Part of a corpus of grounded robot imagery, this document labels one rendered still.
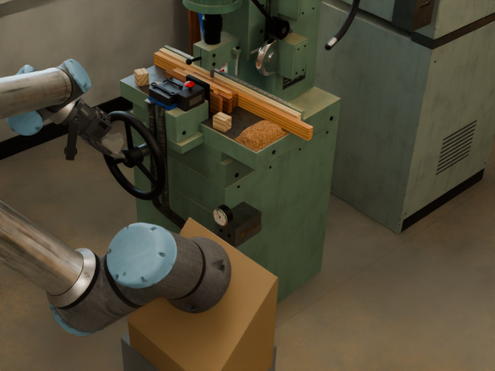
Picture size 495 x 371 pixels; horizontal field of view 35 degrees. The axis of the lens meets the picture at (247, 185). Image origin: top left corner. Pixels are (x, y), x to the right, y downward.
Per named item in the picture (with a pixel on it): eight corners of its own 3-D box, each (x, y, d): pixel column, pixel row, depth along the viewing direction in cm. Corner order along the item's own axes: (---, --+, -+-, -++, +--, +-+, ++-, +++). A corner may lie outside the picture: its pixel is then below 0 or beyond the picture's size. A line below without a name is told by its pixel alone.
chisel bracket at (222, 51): (192, 68, 242) (192, 43, 237) (224, 54, 251) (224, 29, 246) (209, 76, 238) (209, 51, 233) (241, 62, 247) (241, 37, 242)
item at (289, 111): (159, 62, 263) (158, 49, 260) (163, 60, 264) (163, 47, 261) (295, 130, 231) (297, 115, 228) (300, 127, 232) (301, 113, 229)
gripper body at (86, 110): (114, 129, 216) (79, 104, 210) (94, 151, 218) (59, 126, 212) (113, 118, 222) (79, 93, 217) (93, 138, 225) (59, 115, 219)
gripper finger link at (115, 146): (135, 150, 221) (110, 132, 217) (122, 165, 223) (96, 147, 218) (135, 146, 224) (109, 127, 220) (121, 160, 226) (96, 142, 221)
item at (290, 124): (154, 64, 262) (153, 53, 260) (158, 62, 263) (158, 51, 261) (308, 140, 226) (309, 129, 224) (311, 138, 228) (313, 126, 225)
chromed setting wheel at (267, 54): (252, 79, 243) (253, 43, 236) (278, 66, 251) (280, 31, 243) (259, 82, 242) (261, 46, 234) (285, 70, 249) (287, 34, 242)
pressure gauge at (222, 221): (211, 225, 239) (211, 205, 235) (220, 220, 242) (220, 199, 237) (226, 235, 236) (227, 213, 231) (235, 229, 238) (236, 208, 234)
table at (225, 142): (96, 106, 250) (95, 90, 247) (166, 74, 269) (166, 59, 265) (233, 185, 218) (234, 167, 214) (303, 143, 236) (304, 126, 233)
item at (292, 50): (269, 70, 248) (271, 35, 241) (283, 63, 252) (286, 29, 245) (292, 80, 243) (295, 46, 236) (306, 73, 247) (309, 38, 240)
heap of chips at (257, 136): (233, 139, 226) (233, 128, 224) (265, 121, 234) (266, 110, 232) (256, 151, 221) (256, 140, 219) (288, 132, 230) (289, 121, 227)
